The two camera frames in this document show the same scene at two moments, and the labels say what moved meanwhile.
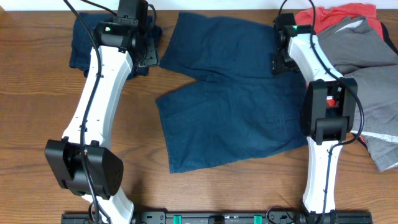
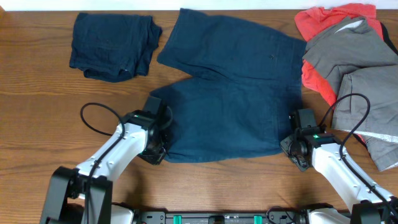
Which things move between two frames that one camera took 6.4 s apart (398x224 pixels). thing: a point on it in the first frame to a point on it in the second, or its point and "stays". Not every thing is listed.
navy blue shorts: (239, 107) stays
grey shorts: (353, 48) stays
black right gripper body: (282, 63) to (288, 144)
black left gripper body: (148, 55) to (155, 153)
